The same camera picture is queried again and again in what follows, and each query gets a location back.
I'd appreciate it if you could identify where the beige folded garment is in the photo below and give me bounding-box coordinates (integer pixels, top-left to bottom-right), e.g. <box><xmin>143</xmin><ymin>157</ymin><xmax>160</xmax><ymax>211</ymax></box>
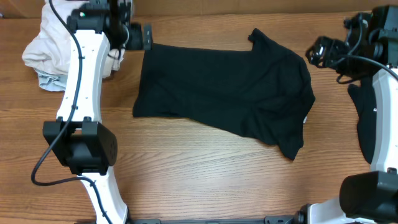
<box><xmin>22</xmin><ymin>0</ymin><xmax>125</xmax><ymax>78</ymax></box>

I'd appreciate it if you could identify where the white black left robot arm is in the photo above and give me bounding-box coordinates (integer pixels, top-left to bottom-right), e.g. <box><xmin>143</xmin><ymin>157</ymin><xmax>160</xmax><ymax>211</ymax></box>
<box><xmin>30</xmin><ymin>1</ymin><xmax>153</xmax><ymax>223</ymax></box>

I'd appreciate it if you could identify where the black garment pile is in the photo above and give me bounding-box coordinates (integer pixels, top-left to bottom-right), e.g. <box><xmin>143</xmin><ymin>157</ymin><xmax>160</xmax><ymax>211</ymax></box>
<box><xmin>348</xmin><ymin>77</ymin><xmax>377</xmax><ymax>164</ymax></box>

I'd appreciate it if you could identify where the black t-shirt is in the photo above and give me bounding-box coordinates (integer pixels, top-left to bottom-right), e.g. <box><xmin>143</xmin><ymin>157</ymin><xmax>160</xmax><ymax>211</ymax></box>
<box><xmin>132</xmin><ymin>29</ymin><xmax>315</xmax><ymax>160</ymax></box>

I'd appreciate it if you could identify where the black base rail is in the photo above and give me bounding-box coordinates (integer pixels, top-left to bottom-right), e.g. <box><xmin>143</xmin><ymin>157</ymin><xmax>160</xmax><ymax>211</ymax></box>
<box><xmin>126</xmin><ymin>215</ymin><xmax>294</xmax><ymax>224</ymax></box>

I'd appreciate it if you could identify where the light blue folded garment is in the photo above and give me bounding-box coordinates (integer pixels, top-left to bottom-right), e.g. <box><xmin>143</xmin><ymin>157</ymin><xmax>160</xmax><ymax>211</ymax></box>
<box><xmin>35</xmin><ymin>69</ymin><xmax>67</xmax><ymax>91</ymax></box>

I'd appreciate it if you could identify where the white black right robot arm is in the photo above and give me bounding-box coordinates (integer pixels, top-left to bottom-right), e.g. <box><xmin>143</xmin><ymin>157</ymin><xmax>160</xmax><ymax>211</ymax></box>
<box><xmin>286</xmin><ymin>5</ymin><xmax>397</xmax><ymax>223</ymax></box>

